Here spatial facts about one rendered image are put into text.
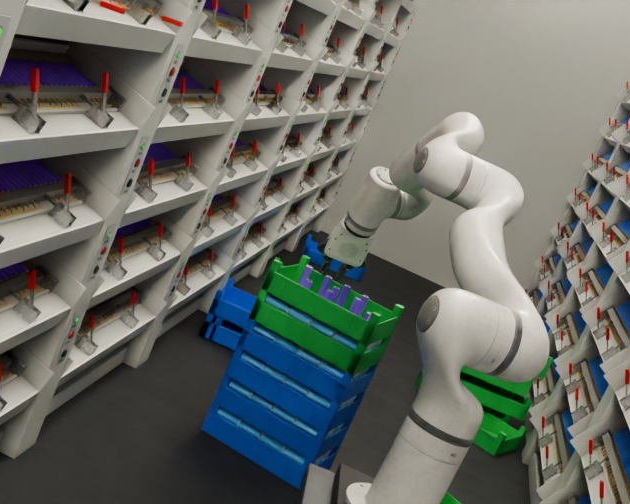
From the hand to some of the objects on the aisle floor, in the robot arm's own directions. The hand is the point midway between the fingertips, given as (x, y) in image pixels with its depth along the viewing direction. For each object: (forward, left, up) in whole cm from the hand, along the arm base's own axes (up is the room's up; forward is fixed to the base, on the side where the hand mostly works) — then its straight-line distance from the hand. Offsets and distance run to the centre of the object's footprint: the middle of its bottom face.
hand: (333, 269), depth 253 cm
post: (+60, +46, -53) cm, 92 cm away
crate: (-4, +5, -49) cm, 50 cm away
